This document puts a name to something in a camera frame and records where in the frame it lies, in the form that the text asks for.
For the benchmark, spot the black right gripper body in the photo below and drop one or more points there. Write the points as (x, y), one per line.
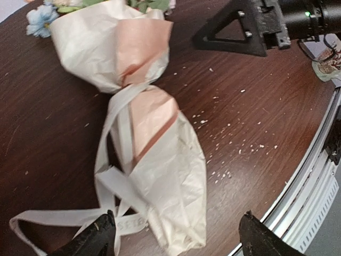
(280, 22)

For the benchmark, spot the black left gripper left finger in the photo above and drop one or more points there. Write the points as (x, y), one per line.
(97, 239)

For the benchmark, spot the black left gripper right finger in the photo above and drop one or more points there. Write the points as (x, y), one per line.
(258, 240)

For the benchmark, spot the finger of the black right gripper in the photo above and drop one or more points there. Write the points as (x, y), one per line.
(233, 29)

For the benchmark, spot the white ribbon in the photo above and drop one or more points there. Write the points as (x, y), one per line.
(113, 165)

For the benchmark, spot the beige pink wrapping paper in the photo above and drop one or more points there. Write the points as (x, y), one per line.
(112, 46)

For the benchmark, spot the flower bunch pink blue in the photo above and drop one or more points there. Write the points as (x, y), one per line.
(40, 19)

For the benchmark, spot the floral ceramic mug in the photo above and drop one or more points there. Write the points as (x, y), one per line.
(328, 66)

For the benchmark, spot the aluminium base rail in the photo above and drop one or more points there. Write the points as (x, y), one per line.
(302, 206)

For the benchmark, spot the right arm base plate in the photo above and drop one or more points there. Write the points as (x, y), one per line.
(332, 143)

